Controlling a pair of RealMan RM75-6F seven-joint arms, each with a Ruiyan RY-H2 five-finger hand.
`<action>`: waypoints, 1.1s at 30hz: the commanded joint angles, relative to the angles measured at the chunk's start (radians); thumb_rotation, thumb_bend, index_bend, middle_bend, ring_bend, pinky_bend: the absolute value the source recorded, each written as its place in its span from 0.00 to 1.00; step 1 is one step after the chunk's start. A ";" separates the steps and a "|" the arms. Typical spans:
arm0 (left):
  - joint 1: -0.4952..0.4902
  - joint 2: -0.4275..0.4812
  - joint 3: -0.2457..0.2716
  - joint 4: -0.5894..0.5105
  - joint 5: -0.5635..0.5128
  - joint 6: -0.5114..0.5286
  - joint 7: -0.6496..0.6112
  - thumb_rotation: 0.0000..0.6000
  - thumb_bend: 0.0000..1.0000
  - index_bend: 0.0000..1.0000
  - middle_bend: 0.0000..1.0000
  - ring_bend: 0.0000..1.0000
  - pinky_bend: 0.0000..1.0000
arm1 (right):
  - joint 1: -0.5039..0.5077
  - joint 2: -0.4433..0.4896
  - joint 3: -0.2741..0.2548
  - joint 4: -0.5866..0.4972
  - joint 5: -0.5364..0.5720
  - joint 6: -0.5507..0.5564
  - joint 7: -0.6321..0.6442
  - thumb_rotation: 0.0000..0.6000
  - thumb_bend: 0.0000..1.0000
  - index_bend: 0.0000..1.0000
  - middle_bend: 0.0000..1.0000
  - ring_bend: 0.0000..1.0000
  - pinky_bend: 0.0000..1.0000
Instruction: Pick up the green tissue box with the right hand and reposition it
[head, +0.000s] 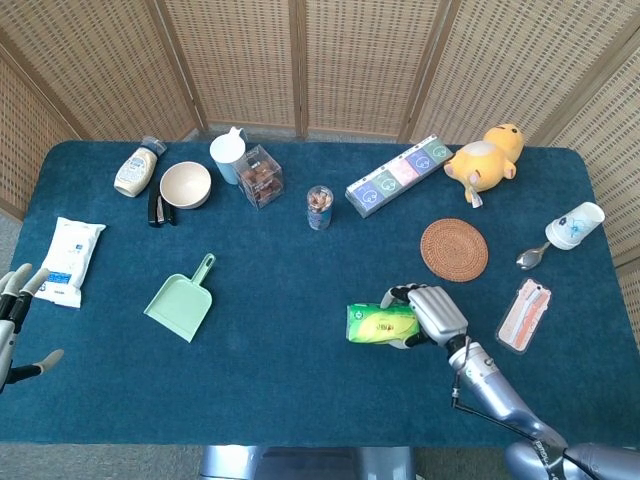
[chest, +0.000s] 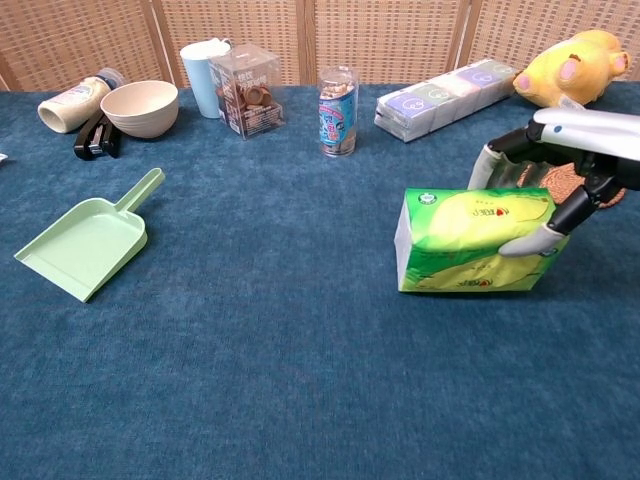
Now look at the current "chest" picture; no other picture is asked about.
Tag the green tissue pack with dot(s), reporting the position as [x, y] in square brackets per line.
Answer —
[470, 245]

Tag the woven folding screen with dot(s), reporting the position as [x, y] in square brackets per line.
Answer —
[320, 35]

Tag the woven rattan coaster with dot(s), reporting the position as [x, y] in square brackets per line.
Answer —
[570, 185]

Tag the beige ribbed bowl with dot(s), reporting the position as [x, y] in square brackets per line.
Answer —
[141, 107]

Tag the yellow plush toy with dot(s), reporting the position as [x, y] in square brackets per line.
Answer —
[575, 65]

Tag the light blue plastic cup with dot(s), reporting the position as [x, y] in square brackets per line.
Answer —
[197, 80]

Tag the clear cylinder snack jar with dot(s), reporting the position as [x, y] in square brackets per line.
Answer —
[338, 112]

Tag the light green dustpan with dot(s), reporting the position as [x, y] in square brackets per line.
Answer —
[90, 240]

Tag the cream squeeze bottle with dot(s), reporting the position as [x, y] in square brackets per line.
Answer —
[72, 105]

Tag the clear box of brown cookies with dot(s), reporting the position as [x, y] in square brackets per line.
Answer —
[247, 95]

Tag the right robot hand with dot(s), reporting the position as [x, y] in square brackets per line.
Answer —
[590, 135]

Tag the black stapler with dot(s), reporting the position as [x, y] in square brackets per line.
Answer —
[95, 137]

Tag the long multipack of tissue packets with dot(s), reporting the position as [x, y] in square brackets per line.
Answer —
[440, 102]

